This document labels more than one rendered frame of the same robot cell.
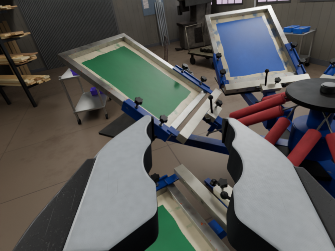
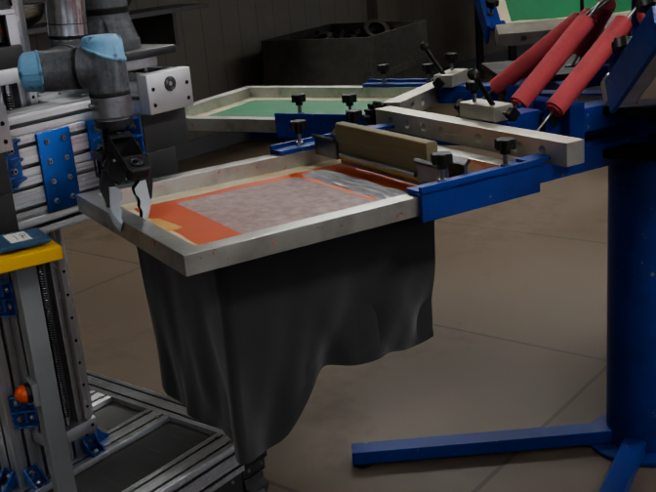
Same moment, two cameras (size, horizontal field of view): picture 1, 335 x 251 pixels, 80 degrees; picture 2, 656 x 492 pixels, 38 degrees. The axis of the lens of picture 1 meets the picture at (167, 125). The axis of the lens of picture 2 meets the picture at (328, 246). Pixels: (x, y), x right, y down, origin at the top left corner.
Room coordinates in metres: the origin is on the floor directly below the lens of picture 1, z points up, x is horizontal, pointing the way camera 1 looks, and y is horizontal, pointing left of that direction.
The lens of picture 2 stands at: (-1.40, -2.26, 1.47)
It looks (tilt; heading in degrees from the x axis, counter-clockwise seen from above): 18 degrees down; 56
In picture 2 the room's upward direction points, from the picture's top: 5 degrees counter-clockwise
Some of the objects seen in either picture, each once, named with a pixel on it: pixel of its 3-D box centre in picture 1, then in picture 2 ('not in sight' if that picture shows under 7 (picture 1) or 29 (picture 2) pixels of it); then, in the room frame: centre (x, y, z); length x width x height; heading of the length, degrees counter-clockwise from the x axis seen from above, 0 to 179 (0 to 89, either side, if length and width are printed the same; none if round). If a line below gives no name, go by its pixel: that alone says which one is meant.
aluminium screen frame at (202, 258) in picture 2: not in sight; (301, 189); (-0.32, -0.61, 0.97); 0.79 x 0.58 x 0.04; 176
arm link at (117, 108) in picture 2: not in sight; (110, 107); (-0.69, -0.56, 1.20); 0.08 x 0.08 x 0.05
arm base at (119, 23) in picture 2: not in sight; (105, 28); (-0.47, -0.06, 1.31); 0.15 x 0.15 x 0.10
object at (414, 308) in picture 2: not in sight; (340, 326); (-0.39, -0.81, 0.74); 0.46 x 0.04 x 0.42; 176
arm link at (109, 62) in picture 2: not in sight; (103, 65); (-0.69, -0.55, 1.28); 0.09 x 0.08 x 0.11; 143
